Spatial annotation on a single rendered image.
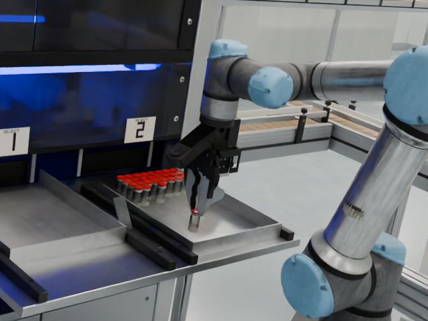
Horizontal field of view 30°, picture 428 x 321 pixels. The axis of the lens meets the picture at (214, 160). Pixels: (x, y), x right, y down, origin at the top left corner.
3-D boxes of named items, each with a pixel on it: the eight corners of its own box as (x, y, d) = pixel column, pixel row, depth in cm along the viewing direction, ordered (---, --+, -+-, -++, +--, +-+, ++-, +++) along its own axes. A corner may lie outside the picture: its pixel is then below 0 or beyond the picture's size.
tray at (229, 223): (97, 196, 183) (98, 182, 182) (183, 183, 201) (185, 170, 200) (190, 258, 160) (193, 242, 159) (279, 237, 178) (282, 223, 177)
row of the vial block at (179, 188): (123, 200, 183) (125, 182, 181) (183, 191, 195) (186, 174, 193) (128, 204, 181) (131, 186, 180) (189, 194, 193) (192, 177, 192)
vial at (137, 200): (128, 204, 181) (131, 186, 180) (137, 203, 183) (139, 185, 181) (134, 208, 180) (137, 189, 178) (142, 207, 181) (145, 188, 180)
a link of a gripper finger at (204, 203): (225, 217, 168) (230, 175, 165) (204, 221, 164) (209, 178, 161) (216, 213, 170) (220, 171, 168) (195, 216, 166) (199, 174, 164)
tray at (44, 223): (-70, 197, 168) (-69, 182, 167) (39, 183, 186) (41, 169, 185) (9, 266, 145) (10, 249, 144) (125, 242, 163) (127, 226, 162)
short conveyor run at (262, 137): (168, 176, 215) (176, 120, 210) (134, 156, 225) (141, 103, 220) (331, 152, 261) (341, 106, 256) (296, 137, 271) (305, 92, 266)
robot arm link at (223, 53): (230, 47, 151) (202, 37, 157) (221, 103, 155) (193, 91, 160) (260, 47, 156) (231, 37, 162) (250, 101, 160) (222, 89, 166)
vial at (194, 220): (185, 229, 168) (188, 210, 167) (193, 227, 170) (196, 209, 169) (192, 233, 167) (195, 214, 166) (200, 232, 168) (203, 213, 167)
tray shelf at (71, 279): (-93, 209, 166) (-93, 200, 165) (168, 171, 212) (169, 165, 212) (21, 318, 133) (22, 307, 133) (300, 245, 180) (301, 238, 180)
